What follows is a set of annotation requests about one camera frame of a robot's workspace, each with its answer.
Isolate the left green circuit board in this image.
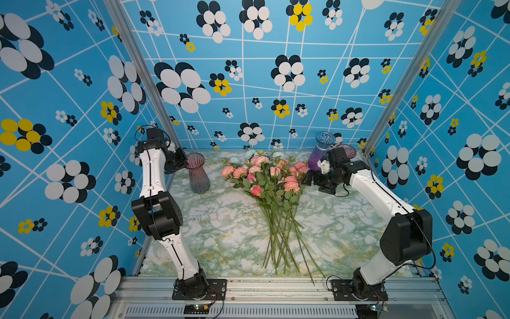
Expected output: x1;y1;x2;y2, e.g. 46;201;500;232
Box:
183;304;210;316

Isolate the aluminium front frame rail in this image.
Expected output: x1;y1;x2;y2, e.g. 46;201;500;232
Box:
108;277;454;318

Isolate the green circuit board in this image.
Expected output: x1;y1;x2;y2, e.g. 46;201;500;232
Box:
183;304;210;316
356;304;389;319

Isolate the right green circuit board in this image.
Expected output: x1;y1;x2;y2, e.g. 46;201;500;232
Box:
356;304;389;319

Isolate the right aluminium corner post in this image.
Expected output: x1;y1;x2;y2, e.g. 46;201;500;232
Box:
363;0;462;158

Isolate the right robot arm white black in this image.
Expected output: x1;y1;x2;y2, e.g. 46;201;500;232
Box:
304;148;434;300

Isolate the aluminium corner post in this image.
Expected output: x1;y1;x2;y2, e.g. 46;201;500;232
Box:
104;0;181;148
363;0;462;158

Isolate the bunch of pink flowers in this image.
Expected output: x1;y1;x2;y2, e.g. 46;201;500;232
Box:
221;150;324;279

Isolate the pink grey ribbed glass vase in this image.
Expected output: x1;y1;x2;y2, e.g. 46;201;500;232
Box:
186;153;211;194

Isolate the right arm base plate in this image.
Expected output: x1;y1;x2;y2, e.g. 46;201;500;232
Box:
326;277;389;303

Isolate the purple blue ribbed glass vase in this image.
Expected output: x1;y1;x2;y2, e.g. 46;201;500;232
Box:
308;132;335;171

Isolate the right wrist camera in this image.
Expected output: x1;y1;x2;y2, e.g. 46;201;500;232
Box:
317;159;331;175

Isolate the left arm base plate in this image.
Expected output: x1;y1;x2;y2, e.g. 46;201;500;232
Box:
171;279;228;301

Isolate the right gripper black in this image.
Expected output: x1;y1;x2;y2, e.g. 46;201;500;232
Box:
300;170;341;194

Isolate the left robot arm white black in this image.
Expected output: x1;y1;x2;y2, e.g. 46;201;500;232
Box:
131;126;209;299

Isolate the left aluminium corner post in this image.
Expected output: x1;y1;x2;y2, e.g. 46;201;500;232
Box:
104;0;181;148

